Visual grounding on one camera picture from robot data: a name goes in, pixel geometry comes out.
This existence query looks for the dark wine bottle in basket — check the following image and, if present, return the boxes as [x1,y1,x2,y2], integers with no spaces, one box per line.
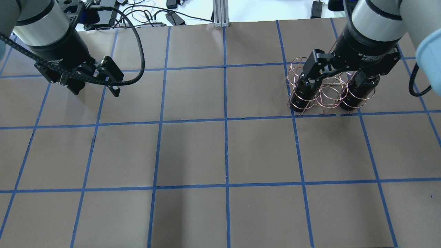
[289,73,322,113]

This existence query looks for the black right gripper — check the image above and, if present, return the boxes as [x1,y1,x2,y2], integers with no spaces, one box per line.
[300,34,401,94]

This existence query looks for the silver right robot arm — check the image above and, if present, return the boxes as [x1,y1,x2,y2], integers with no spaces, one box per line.
[295,0,440,100]

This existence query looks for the brown paper table cover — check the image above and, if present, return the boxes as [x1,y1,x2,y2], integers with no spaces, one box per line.
[0,18,441,248]

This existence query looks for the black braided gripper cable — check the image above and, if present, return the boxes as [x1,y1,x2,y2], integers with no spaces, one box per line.
[0,7,145,86]

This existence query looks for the copper wire wine basket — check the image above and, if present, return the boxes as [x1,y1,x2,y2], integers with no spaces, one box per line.
[286,43,357,114]

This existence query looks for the aluminium frame post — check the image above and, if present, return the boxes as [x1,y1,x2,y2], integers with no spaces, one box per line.
[213,0,230,27]

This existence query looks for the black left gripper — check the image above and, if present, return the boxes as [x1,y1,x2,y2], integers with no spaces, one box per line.
[34,44,123,95]

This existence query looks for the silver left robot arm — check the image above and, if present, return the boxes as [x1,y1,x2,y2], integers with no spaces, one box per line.
[1,0,123,97]

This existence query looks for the dark wine bottle right slot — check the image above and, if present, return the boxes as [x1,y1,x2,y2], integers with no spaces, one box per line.
[338,73,380,112]

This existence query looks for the black power adapter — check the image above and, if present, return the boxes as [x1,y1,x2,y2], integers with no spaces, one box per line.
[165,12,186,26]

